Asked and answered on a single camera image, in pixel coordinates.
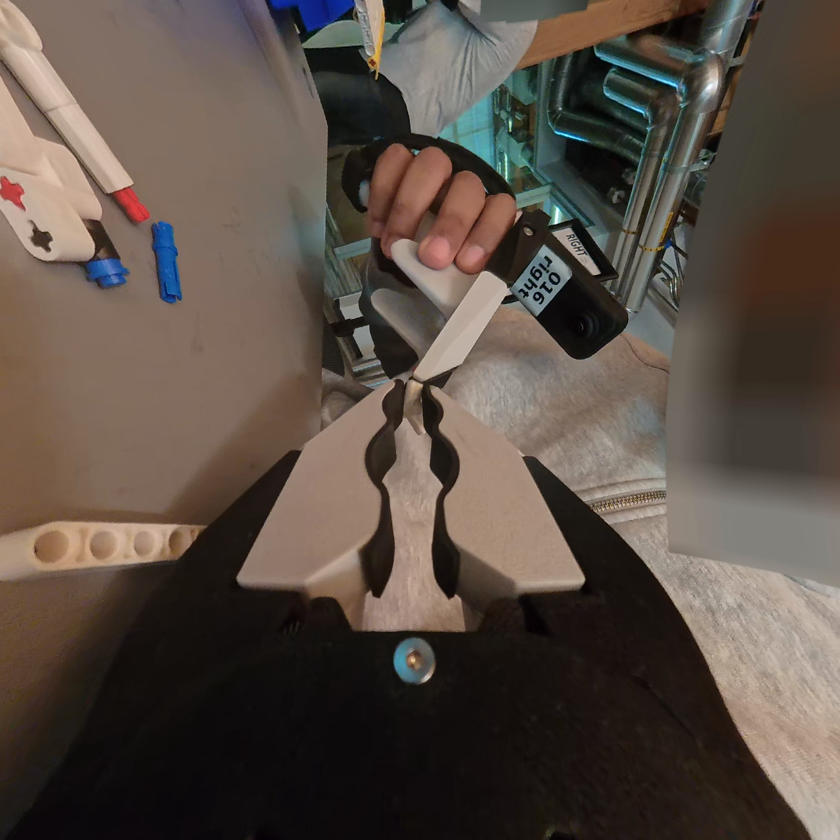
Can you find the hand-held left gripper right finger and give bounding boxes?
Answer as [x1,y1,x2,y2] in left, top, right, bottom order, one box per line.
[422,382,585,622]

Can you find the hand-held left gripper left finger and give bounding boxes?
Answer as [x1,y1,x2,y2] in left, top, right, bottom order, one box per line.
[236,379,405,629]

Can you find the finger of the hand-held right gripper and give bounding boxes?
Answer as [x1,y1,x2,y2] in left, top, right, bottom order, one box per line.
[412,272,508,383]

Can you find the small white lego connector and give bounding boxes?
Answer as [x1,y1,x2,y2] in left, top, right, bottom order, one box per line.
[403,377,427,437]

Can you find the blue lego pin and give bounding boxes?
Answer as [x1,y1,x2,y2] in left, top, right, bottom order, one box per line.
[151,222,183,304]

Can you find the white lego arm assembly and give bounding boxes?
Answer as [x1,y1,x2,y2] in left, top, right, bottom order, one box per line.
[0,0,152,290]

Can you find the white five-hole lego beam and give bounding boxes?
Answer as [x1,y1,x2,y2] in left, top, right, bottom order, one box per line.
[0,520,206,583]

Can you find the person's right hand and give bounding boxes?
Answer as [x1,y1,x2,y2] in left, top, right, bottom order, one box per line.
[366,143,519,277]

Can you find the person's grey hoodie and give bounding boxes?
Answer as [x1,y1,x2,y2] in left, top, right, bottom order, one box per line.
[322,308,840,840]

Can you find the silver metal pipes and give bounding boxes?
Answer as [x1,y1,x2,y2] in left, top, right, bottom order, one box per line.
[548,0,752,316]

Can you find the blue plastic bin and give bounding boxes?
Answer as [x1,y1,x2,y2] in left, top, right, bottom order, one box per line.
[266,0,358,30]

